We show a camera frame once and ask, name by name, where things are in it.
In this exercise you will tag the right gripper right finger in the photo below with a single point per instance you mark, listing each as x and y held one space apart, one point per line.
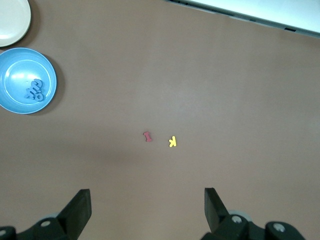
216 215

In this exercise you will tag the red foam letter I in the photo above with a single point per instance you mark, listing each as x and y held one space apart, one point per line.
147 137

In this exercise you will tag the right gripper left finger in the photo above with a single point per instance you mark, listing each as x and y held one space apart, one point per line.
75 212

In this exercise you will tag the blue plate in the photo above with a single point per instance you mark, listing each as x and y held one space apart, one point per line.
15 72

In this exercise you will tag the blue foam letter E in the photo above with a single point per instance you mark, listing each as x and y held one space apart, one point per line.
32 90

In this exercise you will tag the blue foam letter C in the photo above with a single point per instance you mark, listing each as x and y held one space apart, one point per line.
37 82

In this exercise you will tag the blue foam number 9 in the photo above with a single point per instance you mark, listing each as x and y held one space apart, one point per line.
40 98

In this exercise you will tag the beige plate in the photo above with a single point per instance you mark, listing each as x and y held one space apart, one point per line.
12 22

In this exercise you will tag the blue foam letter X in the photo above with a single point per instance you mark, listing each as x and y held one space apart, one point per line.
27 96

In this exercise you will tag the yellow foam letter K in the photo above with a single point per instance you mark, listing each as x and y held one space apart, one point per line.
172 141

